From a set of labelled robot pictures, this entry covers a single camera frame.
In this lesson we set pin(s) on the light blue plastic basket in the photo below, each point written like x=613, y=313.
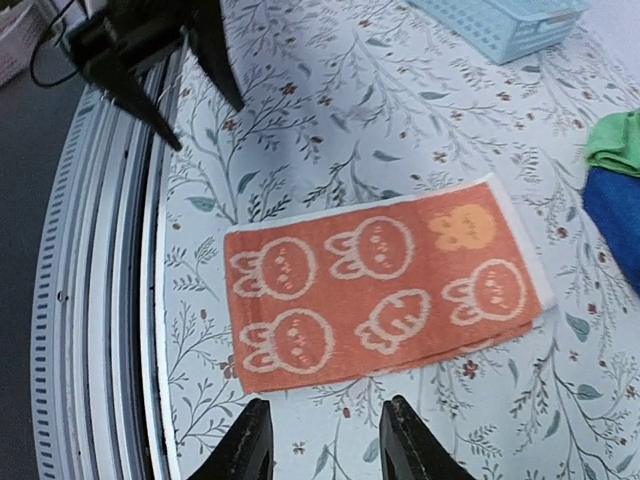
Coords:
x=506, y=30

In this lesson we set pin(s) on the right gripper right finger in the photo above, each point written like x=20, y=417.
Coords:
x=408, y=449

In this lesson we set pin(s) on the blue towel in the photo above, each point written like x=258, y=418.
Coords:
x=612, y=202

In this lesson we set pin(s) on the green towel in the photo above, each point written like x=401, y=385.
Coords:
x=613, y=144

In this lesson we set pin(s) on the front aluminium rail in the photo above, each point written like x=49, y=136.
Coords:
x=100, y=400

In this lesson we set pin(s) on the orange bunny towel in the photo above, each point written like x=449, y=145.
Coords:
x=396, y=284

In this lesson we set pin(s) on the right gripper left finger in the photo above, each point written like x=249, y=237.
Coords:
x=246, y=451

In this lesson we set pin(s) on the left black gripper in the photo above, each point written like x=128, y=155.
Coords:
x=122, y=41

